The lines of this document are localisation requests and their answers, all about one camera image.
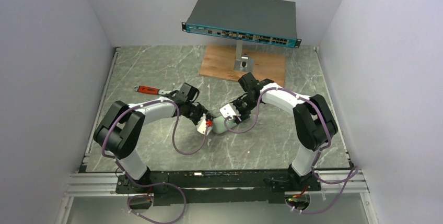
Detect mint green umbrella case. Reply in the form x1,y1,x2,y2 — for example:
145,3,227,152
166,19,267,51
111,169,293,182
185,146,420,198
212,116,238,134

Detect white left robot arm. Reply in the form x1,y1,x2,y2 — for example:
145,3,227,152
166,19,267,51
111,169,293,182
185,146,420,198
93,83,214,185

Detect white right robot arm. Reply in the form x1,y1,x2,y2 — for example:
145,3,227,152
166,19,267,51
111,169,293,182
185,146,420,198
224,73,338,183

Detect wooden base board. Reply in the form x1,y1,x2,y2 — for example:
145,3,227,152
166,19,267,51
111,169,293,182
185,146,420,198
200,45,286,87

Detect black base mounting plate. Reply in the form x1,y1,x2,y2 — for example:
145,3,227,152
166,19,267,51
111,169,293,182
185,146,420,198
115,169,321,206

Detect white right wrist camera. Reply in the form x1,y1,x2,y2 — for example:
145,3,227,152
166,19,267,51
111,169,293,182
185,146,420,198
219,103,240,119

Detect metal stand post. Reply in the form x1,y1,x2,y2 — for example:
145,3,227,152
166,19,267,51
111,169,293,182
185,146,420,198
234,40,254,73

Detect red handled adjustable wrench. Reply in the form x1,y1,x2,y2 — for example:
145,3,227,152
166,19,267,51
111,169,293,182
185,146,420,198
133,85,171,96

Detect grey network switch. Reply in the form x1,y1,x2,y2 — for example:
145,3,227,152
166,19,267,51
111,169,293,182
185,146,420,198
181,0,301,48

